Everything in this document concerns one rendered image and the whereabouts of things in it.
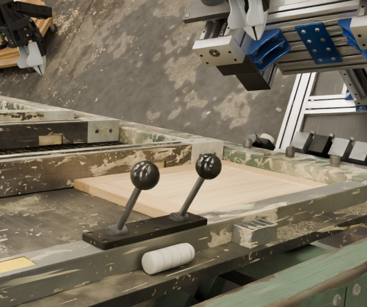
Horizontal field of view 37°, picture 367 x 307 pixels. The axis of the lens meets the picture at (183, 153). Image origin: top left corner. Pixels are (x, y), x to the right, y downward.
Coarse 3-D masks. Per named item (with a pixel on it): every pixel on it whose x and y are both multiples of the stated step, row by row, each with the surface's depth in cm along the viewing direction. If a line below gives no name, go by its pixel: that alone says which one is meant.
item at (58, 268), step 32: (320, 192) 111; (352, 192) 118; (224, 224) 88; (288, 224) 102; (32, 256) 67; (64, 256) 68; (96, 256) 70; (128, 256) 74; (0, 288) 61; (32, 288) 64; (64, 288) 67
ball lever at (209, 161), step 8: (200, 160) 78; (208, 160) 77; (216, 160) 77; (200, 168) 77; (208, 168) 77; (216, 168) 77; (200, 176) 78; (208, 176) 77; (216, 176) 78; (200, 184) 80; (192, 192) 81; (192, 200) 81; (184, 208) 82; (176, 216) 82; (184, 216) 83
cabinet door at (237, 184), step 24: (168, 168) 136; (192, 168) 138; (240, 168) 142; (96, 192) 112; (120, 192) 109; (144, 192) 112; (168, 192) 113; (216, 192) 116; (240, 192) 117; (264, 192) 118; (288, 192) 119
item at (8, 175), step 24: (144, 144) 136; (168, 144) 138; (192, 144) 142; (216, 144) 149; (0, 168) 105; (24, 168) 109; (48, 168) 113; (72, 168) 117; (96, 168) 121; (120, 168) 126; (0, 192) 106; (24, 192) 110
